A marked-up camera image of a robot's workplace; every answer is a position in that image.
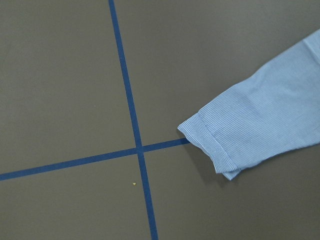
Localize blue striped button shirt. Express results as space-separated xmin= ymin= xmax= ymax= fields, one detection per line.
xmin=178 ymin=31 xmax=320 ymax=180

